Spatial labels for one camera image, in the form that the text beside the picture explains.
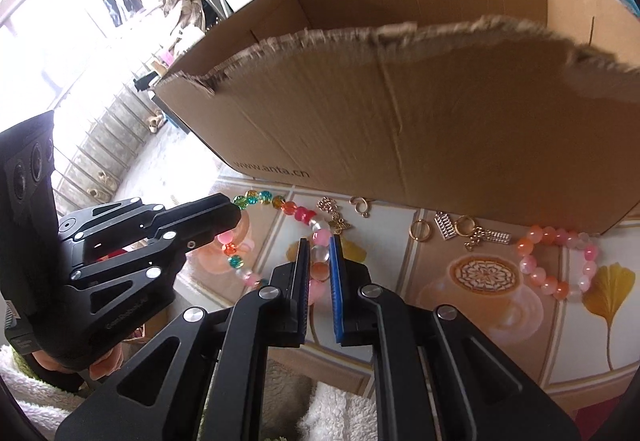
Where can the gold swirl earring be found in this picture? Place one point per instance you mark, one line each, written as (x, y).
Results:
(362, 206)

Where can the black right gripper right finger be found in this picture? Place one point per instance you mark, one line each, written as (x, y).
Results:
(436, 375)

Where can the brown cardboard box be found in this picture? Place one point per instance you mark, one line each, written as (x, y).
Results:
(519, 111)

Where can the rhinestone bar earring right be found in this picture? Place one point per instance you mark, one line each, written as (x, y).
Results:
(480, 235)

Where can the left hand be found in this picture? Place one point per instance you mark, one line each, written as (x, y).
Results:
(100, 367)

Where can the gold chain earring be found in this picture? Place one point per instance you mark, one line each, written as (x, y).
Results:
(337, 221)

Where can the rhinestone bar earring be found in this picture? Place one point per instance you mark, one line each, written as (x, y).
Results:
(480, 235)
(445, 226)

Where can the patterned tablecloth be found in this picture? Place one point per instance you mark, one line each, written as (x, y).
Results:
(573, 326)

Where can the black left camera box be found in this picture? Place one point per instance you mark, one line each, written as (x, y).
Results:
(29, 222)

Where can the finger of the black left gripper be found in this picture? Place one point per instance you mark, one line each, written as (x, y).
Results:
(194, 224)

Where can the rhinestone bar earring left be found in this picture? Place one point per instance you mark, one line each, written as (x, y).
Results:
(445, 226)

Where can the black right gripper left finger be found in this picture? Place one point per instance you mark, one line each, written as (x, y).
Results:
(203, 376)

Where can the white fluffy left sleeve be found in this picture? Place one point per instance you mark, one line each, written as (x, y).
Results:
(45, 397)

